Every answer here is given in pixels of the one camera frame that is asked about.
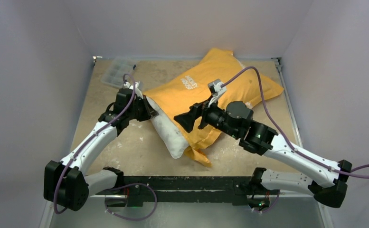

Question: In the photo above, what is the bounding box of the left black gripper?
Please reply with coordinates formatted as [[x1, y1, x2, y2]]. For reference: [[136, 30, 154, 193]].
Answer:
[[126, 95, 158, 122]]

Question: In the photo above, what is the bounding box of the white pillow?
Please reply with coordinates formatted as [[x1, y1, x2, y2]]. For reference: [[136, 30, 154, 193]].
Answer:
[[147, 97, 189, 159]]

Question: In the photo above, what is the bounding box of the orange Mickey Mouse pillowcase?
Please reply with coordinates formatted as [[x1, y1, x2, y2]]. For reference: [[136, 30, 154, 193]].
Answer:
[[144, 48, 284, 167]]

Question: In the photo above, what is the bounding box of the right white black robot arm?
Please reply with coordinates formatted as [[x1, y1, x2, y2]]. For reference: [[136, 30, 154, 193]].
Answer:
[[173, 101, 352, 208]]

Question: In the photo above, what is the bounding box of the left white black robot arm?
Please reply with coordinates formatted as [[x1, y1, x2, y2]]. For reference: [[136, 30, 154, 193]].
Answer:
[[43, 86, 158, 214]]

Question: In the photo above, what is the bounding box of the clear plastic organizer box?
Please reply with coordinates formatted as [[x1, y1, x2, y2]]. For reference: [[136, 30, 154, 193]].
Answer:
[[100, 57, 137, 88]]

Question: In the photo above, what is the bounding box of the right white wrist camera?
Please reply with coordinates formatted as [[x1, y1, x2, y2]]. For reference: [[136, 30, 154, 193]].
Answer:
[[208, 79, 227, 107]]

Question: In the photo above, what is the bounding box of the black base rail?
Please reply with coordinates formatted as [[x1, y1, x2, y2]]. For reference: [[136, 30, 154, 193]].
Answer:
[[94, 175, 281, 209]]

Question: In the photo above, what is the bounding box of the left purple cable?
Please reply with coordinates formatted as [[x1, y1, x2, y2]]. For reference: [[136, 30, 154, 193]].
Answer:
[[52, 73, 158, 221]]

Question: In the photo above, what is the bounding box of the purple cable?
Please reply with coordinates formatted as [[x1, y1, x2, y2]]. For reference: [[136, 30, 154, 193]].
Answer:
[[52, 73, 158, 221], [220, 66, 369, 215]]

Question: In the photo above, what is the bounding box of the aluminium frame profile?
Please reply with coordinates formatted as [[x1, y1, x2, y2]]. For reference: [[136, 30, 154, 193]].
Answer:
[[47, 57, 326, 199]]

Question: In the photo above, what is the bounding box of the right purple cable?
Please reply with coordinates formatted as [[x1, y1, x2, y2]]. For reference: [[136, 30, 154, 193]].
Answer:
[[220, 66, 369, 215]]

